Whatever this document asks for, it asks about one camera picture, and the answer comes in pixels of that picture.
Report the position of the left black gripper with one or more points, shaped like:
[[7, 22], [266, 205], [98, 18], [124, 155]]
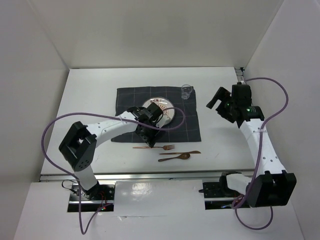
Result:
[[150, 139]]

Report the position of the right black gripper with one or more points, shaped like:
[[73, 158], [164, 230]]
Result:
[[225, 95]]

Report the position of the copper fork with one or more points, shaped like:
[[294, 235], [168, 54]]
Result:
[[165, 147]]

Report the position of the orange sunburst plate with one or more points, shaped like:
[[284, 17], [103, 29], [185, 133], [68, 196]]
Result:
[[165, 105]]

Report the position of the clear drinking glass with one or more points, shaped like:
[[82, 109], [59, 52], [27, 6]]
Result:
[[186, 91]]

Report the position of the copper knife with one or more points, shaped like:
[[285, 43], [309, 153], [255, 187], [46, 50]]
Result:
[[179, 153]]

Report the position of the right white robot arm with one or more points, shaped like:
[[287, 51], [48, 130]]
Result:
[[271, 185]]

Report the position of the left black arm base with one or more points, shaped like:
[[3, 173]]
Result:
[[103, 198]]

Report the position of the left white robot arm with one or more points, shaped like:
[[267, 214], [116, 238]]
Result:
[[79, 144]]

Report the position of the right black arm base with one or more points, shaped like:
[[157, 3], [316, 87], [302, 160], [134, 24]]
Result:
[[215, 198]]

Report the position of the copper spoon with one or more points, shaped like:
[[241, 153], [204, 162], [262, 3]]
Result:
[[184, 156]]

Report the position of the front aluminium rail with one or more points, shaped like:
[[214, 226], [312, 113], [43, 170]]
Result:
[[169, 175]]

